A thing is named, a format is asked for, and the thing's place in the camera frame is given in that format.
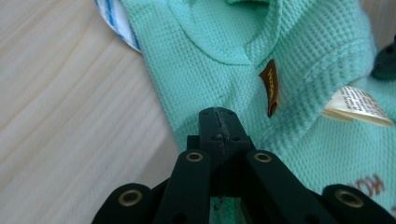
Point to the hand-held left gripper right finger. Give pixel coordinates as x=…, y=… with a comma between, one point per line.
x=233, y=137

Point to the mint green small garment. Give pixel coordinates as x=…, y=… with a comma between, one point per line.
x=202, y=62

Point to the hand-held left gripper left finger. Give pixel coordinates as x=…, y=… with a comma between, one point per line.
x=207, y=130

